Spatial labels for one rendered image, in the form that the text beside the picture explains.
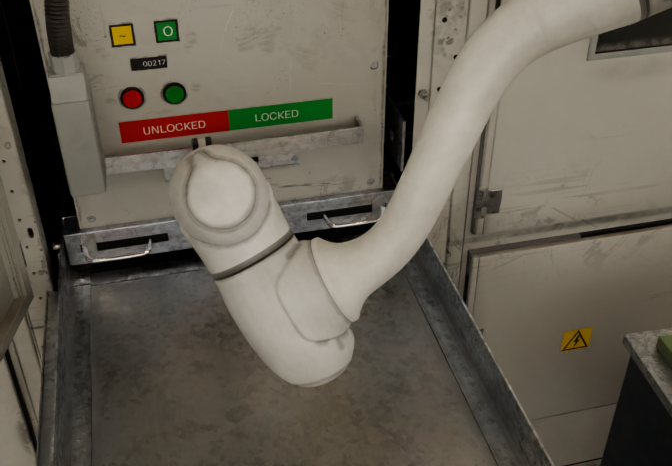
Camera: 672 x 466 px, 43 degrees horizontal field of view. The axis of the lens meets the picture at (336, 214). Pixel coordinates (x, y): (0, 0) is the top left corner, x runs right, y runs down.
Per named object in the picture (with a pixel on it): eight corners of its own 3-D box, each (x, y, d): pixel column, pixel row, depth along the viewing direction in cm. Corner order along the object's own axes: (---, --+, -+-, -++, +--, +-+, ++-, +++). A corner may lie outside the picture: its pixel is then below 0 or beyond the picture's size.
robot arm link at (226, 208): (149, 174, 96) (207, 271, 98) (146, 179, 81) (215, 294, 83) (231, 127, 97) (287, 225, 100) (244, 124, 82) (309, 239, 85)
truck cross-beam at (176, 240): (397, 218, 143) (398, 189, 140) (70, 266, 133) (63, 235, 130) (389, 202, 147) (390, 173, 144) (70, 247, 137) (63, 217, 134)
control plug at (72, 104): (107, 194, 116) (85, 78, 106) (71, 199, 115) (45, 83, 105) (106, 165, 122) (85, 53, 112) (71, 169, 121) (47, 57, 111)
